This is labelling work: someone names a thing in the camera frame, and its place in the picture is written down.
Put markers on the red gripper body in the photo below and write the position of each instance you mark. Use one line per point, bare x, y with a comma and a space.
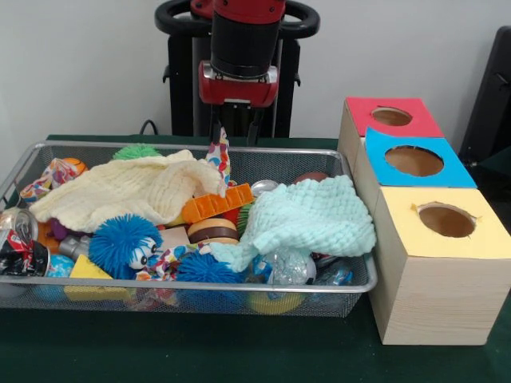
239, 91

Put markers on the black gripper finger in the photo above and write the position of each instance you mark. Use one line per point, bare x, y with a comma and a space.
254, 127
215, 119

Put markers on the polka-dot cloth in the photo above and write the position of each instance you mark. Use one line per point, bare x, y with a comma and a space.
219, 157
48, 179

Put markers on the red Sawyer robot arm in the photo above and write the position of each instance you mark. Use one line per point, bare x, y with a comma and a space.
243, 36

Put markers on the shallow mesh bin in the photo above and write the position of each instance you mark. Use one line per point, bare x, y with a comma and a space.
279, 167

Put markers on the wooden three-hole box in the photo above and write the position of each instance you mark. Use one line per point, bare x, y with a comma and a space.
435, 279

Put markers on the orange plastic toy block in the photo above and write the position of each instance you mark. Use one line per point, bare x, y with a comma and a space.
219, 201

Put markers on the green spiky ball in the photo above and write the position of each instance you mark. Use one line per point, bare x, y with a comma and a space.
133, 151

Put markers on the mint green waffle cloth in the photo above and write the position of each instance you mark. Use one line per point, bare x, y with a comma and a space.
311, 215

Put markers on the toy burger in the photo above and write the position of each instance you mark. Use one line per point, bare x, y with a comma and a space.
213, 233

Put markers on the cream waffle cloth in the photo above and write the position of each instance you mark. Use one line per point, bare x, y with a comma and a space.
120, 187

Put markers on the blue spiky ball with eyes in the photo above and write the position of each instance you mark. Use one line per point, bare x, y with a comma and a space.
120, 243

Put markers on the yellow foam wedge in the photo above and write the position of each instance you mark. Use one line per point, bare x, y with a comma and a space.
88, 269

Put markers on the dark green table cloth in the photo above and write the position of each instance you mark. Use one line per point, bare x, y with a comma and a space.
239, 351

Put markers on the crushed soda can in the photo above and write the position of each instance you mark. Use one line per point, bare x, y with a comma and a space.
20, 247

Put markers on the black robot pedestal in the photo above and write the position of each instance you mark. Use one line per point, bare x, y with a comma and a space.
183, 80

